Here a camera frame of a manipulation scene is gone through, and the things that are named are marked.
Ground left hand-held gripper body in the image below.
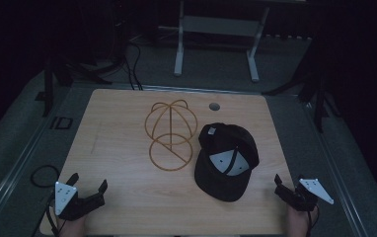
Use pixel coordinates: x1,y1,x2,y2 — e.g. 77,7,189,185
53,181,107,221

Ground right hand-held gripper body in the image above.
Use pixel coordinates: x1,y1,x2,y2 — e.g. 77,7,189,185
274,178,335,212

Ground black baseball cap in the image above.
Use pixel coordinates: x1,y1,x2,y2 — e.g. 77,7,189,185
193,122,261,202

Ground gold wire hat stand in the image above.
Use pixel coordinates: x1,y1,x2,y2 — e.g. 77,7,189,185
144,99,198,172

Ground person's left hand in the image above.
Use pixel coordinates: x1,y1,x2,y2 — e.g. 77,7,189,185
55,215,88,237

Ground person's right hand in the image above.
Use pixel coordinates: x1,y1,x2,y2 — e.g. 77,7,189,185
286,205,319,237

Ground black tripod stand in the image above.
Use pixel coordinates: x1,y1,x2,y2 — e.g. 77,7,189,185
262,39,342,134
35,55,126,118

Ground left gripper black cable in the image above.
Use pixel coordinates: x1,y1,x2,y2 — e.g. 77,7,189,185
45,192,66,237

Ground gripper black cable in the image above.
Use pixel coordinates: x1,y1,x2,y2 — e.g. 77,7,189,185
305,205,320,237
45,192,66,237

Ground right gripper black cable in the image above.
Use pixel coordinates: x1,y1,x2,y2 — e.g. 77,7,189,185
305,205,320,237

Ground black cable loop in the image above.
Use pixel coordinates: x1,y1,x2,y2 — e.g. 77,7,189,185
30,164,61,189

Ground black cables on floor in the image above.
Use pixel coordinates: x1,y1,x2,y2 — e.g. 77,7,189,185
112,19,145,91

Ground white metal table frame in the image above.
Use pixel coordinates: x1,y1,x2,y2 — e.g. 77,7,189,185
174,0,271,83

